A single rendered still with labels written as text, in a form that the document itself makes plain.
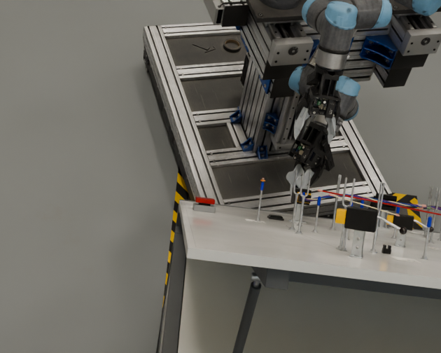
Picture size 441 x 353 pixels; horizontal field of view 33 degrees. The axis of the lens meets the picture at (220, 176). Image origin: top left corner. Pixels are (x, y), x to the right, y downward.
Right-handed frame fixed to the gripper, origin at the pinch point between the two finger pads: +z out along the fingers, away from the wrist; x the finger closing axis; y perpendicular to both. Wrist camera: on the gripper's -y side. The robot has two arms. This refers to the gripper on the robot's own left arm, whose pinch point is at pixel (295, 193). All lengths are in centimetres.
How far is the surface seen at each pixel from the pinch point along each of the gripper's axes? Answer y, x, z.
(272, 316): -4.5, 9.3, 33.7
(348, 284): 50, 55, 11
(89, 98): -57, -178, 3
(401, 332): -29.4, 33.9, 21.1
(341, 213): 54, 49, 1
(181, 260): 8.9, -18.7, 32.5
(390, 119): -167, -85, -61
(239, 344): 37, 31, 36
